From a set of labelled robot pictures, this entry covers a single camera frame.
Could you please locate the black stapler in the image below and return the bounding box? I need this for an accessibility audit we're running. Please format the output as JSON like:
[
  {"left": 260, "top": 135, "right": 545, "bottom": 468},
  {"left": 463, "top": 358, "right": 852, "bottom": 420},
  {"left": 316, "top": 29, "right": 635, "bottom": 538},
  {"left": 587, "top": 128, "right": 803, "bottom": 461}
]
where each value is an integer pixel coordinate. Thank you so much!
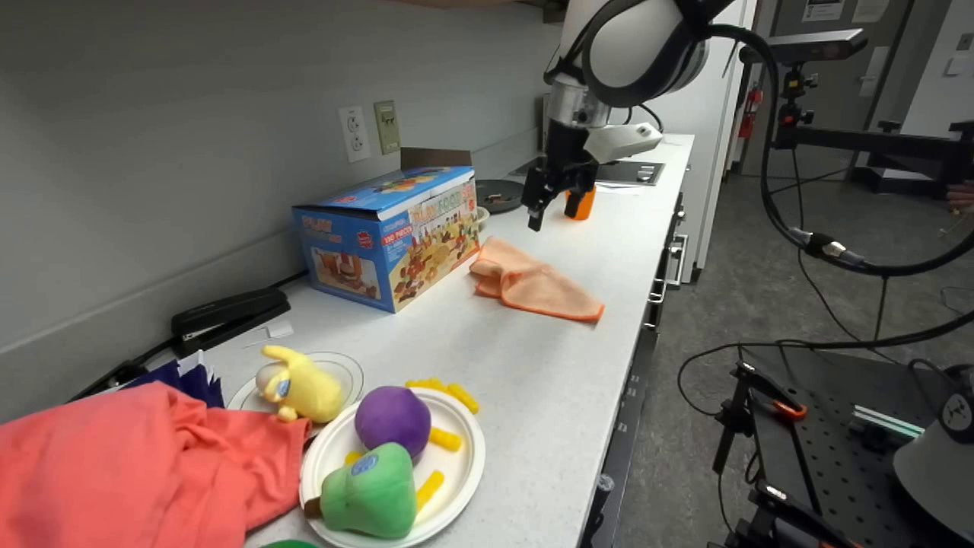
[{"left": 168, "top": 287, "right": 294, "bottom": 358}]

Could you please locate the black mounting clamp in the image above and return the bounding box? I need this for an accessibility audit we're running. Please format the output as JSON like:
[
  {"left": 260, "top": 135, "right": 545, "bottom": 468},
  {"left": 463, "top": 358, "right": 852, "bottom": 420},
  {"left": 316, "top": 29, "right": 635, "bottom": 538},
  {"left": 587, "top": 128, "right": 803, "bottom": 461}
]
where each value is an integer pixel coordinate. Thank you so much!
[{"left": 739, "top": 481, "right": 845, "bottom": 548}]

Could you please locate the blue toy food box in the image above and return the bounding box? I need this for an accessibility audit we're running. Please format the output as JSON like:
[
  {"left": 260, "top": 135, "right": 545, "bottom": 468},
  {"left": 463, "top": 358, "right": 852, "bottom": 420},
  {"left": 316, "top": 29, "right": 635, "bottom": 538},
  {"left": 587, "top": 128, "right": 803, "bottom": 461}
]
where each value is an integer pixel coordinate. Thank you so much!
[{"left": 289, "top": 165, "right": 483, "bottom": 318}]

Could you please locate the red wall mounted object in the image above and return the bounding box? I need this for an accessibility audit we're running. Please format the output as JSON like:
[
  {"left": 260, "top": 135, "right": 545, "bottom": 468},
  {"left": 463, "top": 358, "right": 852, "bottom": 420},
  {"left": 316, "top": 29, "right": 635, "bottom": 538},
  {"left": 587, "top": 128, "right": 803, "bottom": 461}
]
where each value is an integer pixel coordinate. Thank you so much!
[{"left": 739, "top": 85, "right": 764, "bottom": 144}]

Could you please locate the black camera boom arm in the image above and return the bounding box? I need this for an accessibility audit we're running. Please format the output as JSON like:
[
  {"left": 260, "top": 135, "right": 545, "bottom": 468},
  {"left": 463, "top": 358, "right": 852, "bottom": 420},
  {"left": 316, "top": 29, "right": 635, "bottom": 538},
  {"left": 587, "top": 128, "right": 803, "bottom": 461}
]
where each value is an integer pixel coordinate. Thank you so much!
[{"left": 774, "top": 57, "right": 974, "bottom": 196}]

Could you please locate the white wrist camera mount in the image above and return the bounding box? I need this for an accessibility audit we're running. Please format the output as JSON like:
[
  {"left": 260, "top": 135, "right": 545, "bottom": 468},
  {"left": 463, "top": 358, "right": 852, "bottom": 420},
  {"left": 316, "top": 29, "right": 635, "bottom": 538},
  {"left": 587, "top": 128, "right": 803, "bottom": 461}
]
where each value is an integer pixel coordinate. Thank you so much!
[{"left": 580, "top": 118, "right": 666, "bottom": 168}]

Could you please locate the navy blue cloth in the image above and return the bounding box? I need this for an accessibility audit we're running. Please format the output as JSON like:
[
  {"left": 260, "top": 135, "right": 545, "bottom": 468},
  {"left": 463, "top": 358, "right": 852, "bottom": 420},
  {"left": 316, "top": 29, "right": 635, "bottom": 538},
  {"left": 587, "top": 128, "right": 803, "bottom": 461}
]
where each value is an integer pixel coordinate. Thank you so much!
[{"left": 131, "top": 348, "right": 231, "bottom": 412}]

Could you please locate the small clear plate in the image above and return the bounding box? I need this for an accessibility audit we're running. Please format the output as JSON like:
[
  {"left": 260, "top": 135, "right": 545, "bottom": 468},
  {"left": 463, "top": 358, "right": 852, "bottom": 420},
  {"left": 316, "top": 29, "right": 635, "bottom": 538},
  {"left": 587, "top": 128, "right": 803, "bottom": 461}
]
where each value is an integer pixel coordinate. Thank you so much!
[{"left": 225, "top": 349, "right": 369, "bottom": 417}]

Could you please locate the black clamp with orange tip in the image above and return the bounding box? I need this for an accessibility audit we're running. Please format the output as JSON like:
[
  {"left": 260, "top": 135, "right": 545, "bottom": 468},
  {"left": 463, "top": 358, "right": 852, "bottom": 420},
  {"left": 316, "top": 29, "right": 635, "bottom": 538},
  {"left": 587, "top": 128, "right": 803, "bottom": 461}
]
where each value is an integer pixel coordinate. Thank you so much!
[{"left": 726, "top": 358, "right": 813, "bottom": 429}]

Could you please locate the thin black floor cable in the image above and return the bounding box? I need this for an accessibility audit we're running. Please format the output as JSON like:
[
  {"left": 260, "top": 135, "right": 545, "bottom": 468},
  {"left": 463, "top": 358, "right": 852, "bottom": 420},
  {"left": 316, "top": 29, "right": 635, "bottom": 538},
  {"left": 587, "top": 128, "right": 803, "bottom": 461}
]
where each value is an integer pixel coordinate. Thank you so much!
[{"left": 672, "top": 302, "right": 974, "bottom": 417}]

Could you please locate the yellow plush toy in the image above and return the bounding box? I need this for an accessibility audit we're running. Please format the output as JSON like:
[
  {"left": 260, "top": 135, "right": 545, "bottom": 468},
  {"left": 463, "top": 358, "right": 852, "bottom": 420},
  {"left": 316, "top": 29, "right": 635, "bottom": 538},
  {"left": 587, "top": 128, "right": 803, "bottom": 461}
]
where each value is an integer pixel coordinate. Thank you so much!
[{"left": 253, "top": 344, "right": 349, "bottom": 427}]

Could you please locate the dark brown board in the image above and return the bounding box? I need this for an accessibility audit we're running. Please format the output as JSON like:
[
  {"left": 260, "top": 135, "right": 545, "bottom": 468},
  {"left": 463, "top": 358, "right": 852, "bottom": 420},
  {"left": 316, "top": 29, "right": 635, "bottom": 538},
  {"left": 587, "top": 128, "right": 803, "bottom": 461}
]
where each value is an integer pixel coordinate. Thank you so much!
[{"left": 398, "top": 145, "right": 477, "bottom": 177}]

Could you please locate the grey round base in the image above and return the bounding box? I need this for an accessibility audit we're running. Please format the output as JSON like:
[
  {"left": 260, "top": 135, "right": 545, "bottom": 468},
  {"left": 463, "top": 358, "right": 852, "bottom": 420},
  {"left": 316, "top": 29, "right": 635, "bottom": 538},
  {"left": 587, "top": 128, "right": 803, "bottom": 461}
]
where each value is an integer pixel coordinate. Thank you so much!
[{"left": 888, "top": 363, "right": 974, "bottom": 541}]

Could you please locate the light teal bar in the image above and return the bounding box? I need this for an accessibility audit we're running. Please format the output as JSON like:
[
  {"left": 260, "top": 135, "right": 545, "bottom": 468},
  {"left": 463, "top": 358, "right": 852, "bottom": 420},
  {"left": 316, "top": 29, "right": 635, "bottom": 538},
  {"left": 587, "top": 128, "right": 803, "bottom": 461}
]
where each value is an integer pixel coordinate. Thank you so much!
[{"left": 849, "top": 403, "right": 929, "bottom": 441}]

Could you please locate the large white paper plate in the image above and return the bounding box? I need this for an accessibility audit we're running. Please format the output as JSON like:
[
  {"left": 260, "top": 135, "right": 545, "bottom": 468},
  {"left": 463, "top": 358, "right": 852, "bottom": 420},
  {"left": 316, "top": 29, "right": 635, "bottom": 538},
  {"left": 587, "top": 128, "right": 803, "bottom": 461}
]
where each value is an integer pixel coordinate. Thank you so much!
[{"left": 294, "top": 385, "right": 489, "bottom": 548}]

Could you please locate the purple plush ball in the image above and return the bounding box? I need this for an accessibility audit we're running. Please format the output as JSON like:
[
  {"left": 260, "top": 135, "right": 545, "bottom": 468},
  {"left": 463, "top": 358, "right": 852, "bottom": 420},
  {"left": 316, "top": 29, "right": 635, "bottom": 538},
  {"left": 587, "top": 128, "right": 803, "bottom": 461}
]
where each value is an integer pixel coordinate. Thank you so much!
[{"left": 352, "top": 385, "right": 434, "bottom": 464}]

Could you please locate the green plush pear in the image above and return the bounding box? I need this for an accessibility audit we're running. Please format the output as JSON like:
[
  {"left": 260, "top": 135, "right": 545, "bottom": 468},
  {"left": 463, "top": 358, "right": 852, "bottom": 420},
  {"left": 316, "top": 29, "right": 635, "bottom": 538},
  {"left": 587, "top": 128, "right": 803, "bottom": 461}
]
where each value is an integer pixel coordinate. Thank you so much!
[{"left": 301, "top": 441, "right": 421, "bottom": 541}]

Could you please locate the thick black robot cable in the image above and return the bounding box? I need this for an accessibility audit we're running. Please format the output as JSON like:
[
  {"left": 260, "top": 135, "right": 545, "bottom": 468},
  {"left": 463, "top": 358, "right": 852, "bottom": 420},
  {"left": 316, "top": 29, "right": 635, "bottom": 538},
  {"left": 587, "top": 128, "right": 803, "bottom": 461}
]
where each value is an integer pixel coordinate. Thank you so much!
[{"left": 702, "top": 19, "right": 974, "bottom": 279}]

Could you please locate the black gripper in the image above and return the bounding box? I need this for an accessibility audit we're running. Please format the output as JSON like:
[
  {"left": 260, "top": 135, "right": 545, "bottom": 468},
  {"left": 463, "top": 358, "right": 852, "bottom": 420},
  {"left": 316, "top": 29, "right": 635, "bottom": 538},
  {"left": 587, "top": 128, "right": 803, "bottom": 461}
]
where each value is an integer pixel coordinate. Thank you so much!
[{"left": 521, "top": 116, "right": 603, "bottom": 235}]

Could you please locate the coral red cloth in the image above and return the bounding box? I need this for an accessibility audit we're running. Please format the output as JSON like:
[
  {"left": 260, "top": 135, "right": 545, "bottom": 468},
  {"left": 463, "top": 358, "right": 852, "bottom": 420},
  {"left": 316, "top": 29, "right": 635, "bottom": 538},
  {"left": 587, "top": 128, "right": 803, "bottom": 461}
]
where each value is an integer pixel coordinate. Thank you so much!
[{"left": 0, "top": 382, "right": 314, "bottom": 548}]

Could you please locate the orange plastic cup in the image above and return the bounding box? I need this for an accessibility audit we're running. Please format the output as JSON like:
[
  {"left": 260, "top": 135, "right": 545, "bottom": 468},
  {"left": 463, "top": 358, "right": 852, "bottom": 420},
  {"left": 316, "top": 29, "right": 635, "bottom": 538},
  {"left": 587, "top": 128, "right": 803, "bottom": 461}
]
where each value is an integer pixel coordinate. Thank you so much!
[{"left": 562, "top": 187, "right": 600, "bottom": 223}]

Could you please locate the beige wall switch plate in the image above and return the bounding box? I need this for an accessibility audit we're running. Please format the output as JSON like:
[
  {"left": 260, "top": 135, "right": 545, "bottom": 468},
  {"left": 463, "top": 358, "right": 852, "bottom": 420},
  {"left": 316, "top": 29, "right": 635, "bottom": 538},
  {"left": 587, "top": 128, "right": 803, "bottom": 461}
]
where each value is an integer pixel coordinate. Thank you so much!
[{"left": 371, "top": 99, "right": 404, "bottom": 158}]

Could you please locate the black induction cooktop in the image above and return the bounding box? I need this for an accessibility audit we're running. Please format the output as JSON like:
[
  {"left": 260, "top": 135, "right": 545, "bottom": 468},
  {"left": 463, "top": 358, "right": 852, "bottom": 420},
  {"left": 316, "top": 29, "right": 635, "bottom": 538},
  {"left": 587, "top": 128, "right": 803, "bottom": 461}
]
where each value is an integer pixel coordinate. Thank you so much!
[{"left": 512, "top": 154, "right": 666, "bottom": 190}]

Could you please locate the silver drawer handle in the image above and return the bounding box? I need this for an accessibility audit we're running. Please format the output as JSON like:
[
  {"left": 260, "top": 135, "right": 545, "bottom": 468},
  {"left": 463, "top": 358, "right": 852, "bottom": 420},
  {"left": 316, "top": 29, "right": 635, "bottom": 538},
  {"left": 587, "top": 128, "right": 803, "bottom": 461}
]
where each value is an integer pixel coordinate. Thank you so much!
[
  {"left": 641, "top": 272, "right": 672, "bottom": 334},
  {"left": 661, "top": 231, "right": 694, "bottom": 289}
]

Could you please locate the orange microfiber towel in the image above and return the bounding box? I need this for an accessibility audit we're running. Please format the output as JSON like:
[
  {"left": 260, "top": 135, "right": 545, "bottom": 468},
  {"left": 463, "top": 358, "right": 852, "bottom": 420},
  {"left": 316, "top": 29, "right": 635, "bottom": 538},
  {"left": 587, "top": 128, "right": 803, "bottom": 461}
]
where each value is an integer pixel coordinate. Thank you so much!
[{"left": 466, "top": 238, "right": 609, "bottom": 328}]

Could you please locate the black perforated table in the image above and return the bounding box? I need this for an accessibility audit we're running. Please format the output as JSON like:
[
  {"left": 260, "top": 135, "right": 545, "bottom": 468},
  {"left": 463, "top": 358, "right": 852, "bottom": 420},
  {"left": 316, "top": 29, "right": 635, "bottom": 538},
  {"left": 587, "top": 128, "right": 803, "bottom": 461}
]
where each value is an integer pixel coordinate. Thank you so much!
[{"left": 745, "top": 344, "right": 974, "bottom": 548}]

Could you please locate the white wall outlet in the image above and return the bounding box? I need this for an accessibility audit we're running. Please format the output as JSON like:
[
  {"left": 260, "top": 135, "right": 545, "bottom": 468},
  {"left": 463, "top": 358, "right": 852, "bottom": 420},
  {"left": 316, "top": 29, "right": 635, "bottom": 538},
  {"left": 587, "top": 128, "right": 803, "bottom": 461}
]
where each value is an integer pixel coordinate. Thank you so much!
[{"left": 339, "top": 103, "right": 377, "bottom": 165}]

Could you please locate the black stereo camera bar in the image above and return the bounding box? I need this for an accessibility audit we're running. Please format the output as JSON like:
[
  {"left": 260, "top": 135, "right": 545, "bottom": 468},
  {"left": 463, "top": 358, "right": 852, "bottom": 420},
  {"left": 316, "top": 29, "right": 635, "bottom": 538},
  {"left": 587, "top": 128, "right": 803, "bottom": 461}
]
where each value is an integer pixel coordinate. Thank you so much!
[{"left": 764, "top": 23, "right": 874, "bottom": 67}]

